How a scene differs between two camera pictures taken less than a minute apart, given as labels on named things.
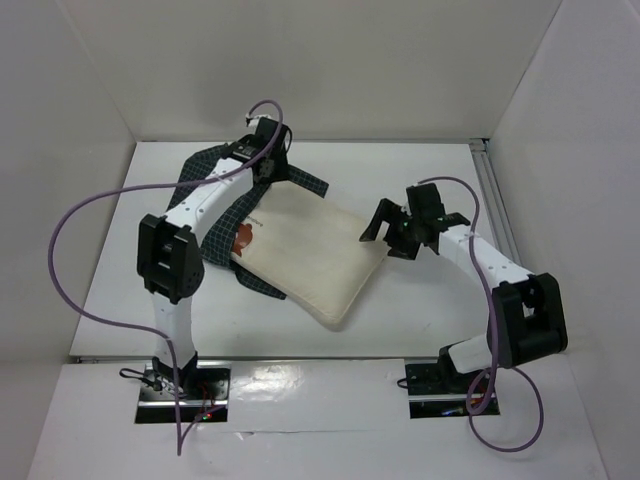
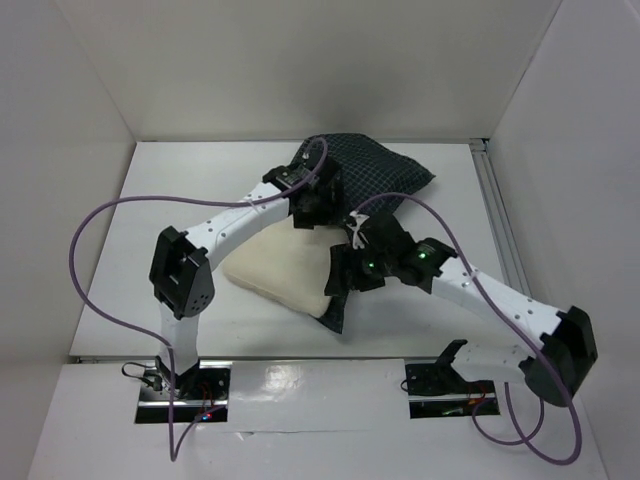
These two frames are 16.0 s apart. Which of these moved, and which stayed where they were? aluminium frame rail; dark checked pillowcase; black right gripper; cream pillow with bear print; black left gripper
Moved: black right gripper; dark checked pillowcase; black left gripper
Stayed: cream pillow with bear print; aluminium frame rail
